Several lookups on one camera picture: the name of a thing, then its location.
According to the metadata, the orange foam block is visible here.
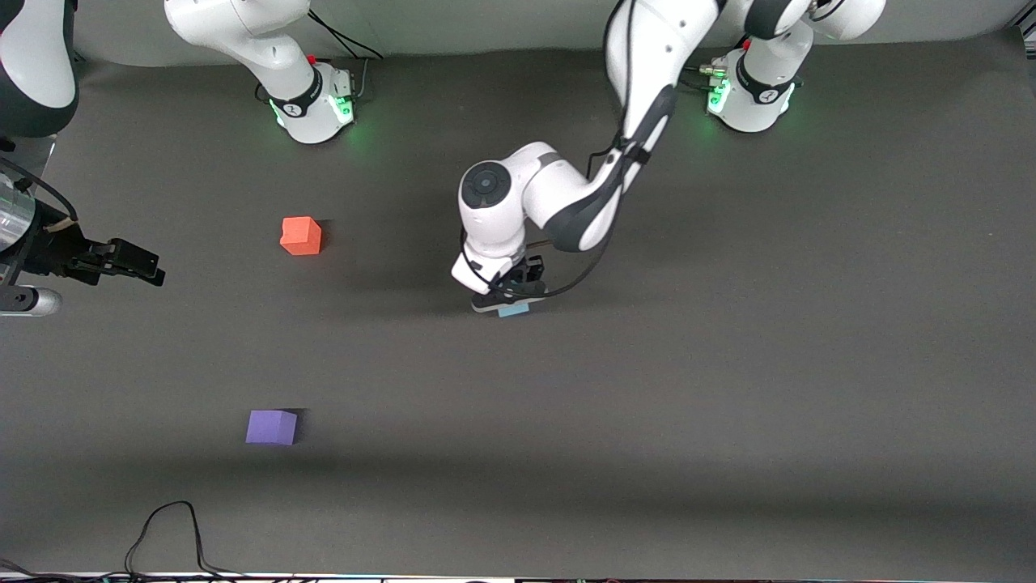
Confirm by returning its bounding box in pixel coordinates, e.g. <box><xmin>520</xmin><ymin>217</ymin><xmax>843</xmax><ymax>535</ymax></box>
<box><xmin>280</xmin><ymin>216</ymin><xmax>323</xmax><ymax>257</ymax></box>

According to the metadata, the purple foam block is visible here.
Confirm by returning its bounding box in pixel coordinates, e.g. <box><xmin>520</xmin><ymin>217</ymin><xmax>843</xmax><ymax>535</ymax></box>
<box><xmin>245</xmin><ymin>410</ymin><xmax>299</xmax><ymax>446</ymax></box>

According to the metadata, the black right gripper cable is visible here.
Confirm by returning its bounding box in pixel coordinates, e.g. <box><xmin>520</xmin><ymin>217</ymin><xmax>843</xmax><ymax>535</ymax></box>
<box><xmin>0</xmin><ymin>156</ymin><xmax>79</xmax><ymax>226</ymax></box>

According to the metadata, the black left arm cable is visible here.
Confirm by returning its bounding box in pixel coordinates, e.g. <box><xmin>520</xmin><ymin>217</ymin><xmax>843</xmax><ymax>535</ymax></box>
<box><xmin>461</xmin><ymin>138</ymin><xmax>652</xmax><ymax>302</ymax></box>

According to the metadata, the black looped table cable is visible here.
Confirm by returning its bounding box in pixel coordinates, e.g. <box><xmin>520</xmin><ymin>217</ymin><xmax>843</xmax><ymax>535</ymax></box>
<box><xmin>0</xmin><ymin>500</ymin><xmax>268</xmax><ymax>582</ymax></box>

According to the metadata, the black right arm base cable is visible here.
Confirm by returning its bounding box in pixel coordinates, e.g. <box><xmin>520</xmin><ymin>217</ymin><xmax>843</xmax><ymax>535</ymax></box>
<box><xmin>306</xmin><ymin>8</ymin><xmax>384</xmax><ymax>102</ymax></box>

